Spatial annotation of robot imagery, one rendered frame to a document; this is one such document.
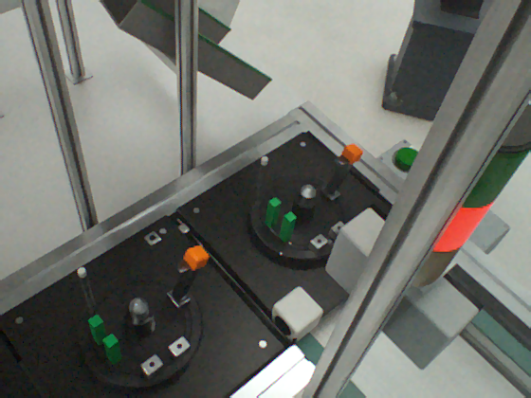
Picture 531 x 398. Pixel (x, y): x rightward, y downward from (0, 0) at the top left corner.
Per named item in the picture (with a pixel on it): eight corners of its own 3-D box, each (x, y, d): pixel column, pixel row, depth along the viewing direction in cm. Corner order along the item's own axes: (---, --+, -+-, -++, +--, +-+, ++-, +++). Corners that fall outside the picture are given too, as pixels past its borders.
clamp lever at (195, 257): (179, 286, 71) (199, 243, 67) (190, 298, 70) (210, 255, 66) (155, 298, 69) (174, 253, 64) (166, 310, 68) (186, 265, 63)
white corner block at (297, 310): (295, 298, 77) (300, 283, 74) (319, 324, 75) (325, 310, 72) (267, 319, 75) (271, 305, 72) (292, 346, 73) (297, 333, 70)
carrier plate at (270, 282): (301, 139, 93) (303, 130, 91) (417, 244, 84) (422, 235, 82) (175, 216, 82) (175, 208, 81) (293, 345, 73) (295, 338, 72)
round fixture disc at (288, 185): (302, 166, 87) (303, 157, 86) (371, 230, 82) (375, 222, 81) (228, 214, 81) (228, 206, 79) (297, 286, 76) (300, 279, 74)
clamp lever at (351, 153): (329, 184, 83) (354, 141, 78) (339, 193, 82) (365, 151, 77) (314, 190, 80) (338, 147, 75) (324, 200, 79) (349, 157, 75)
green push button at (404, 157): (404, 151, 94) (408, 142, 92) (423, 166, 92) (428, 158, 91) (387, 162, 92) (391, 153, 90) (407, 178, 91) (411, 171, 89)
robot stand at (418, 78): (460, 75, 120) (503, -13, 104) (458, 126, 111) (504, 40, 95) (388, 59, 121) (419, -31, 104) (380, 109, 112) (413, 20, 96)
